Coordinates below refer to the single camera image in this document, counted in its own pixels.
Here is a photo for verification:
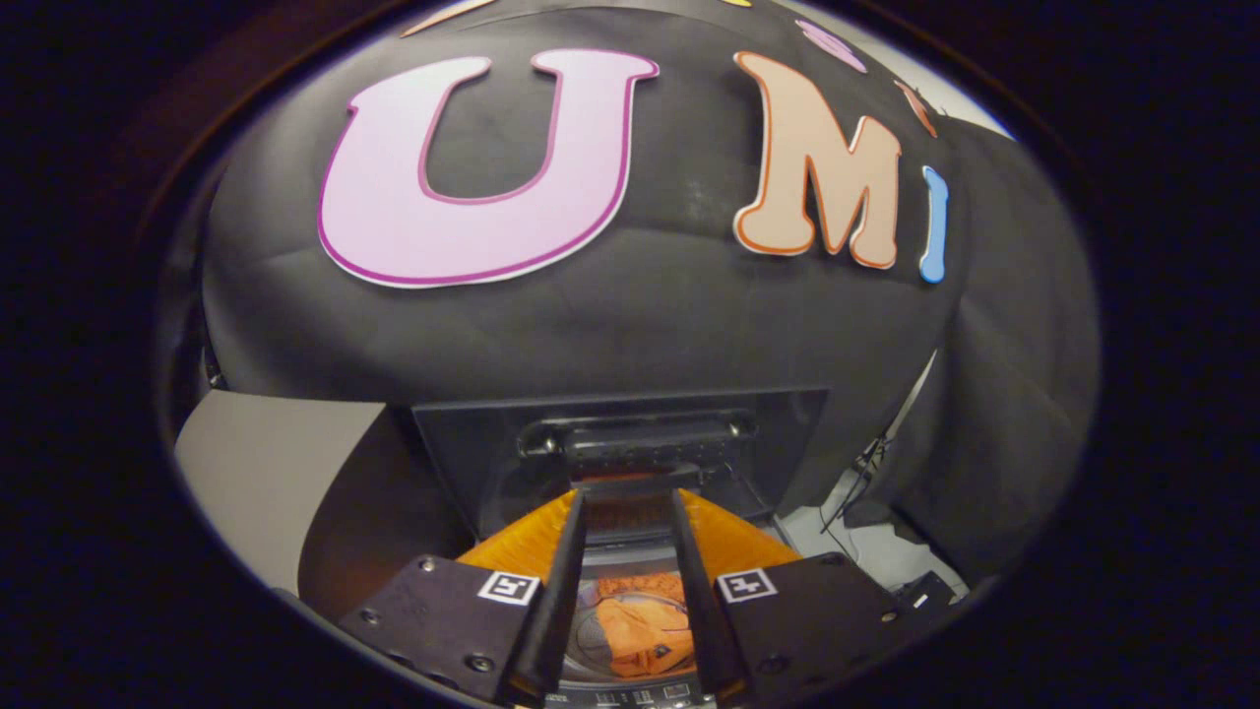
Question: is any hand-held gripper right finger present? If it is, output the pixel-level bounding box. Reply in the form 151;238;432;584
671;487;931;705

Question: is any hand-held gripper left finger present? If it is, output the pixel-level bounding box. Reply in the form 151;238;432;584
338;489;589;705

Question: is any orange garment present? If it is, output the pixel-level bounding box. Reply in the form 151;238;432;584
593;574;698;680

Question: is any black light stand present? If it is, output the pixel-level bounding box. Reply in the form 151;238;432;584
822;350;941;533

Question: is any black box with white label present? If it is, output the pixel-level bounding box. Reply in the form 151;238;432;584
891;571;956;612

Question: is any black backdrop cloth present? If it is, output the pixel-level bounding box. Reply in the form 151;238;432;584
162;0;1099;582

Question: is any white and dark cabinet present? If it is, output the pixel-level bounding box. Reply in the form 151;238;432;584
175;389;473;621

